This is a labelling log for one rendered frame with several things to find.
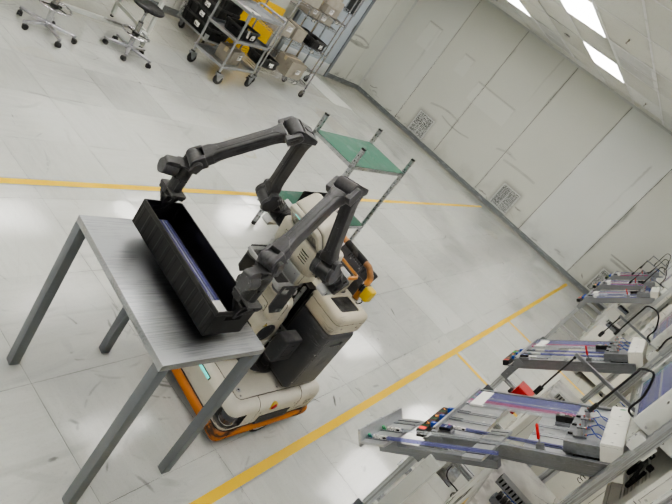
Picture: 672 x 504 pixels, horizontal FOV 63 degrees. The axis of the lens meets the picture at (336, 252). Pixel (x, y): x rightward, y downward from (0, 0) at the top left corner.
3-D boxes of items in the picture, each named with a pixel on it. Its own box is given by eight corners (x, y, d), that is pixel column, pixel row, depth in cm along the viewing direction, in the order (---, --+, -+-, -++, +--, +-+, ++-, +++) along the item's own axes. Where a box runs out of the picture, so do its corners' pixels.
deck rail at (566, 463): (431, 444, 244) (430, 430, 243) (432, 442, 245) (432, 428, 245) (610, 481, 206) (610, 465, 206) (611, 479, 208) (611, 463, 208)
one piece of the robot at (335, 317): (252, 321, 322) (332, 214, 289) (303, 397, 298) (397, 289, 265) (206, 326, 295) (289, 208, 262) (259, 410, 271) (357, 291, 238)
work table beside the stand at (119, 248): (106, 346, 267) (181, 222, 236) (169, 471, 236) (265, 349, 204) (5, 358, 231) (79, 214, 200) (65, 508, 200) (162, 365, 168)
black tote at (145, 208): (239, 331, 197) (256, 310, 192) (201, 336, 183) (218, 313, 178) (169, 224, 222) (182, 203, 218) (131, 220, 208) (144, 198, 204)
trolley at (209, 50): (182, 58, 675) (222, -17, 636) (222, 64, 758) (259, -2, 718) (214, 85, 669) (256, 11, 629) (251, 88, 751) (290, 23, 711)
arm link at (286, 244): (362, 196, 194) (338, 182, 198) (362, 186, 189) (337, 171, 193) (278, 280, 178) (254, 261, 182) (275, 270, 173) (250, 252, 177)
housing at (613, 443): (599, 479, 210) (599, 442, 209) (612, 436, 252) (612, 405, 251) (623, 484, 206) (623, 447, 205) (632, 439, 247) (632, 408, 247)
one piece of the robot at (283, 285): (255, 268, 256) (279, 234, 247) (287, 312, 244) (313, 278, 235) (229, 268, 243) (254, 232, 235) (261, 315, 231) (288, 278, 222)
